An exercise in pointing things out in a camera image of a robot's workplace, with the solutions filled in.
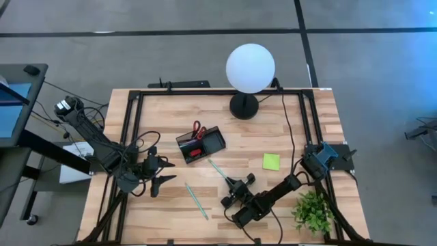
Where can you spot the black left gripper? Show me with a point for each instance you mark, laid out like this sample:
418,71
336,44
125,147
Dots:
150,167

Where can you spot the green sticky note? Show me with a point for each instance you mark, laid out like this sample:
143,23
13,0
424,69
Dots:
271,161

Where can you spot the black stand base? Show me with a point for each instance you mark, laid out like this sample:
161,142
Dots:
418,132

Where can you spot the black computer mouse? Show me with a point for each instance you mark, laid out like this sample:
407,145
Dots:
31,70

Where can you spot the red pen in organizer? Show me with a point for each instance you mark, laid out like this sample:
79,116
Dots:
195,152

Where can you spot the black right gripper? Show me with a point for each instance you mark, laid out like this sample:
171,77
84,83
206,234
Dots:
244,194

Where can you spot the purple pen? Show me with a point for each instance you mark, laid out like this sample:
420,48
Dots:
187,142

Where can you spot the black bar-shaped device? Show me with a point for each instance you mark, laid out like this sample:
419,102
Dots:
184,84

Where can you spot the green artificial plant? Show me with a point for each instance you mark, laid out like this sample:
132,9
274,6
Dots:
312,212

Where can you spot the black mesh desk organizer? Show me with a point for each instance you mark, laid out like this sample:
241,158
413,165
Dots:
213,141

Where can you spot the white globe lamp black base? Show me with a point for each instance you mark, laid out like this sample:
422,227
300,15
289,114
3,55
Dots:
250,68

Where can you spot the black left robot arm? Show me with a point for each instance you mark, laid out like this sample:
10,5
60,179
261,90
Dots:
95,136

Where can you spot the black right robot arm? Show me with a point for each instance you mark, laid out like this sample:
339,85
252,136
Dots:
273,196

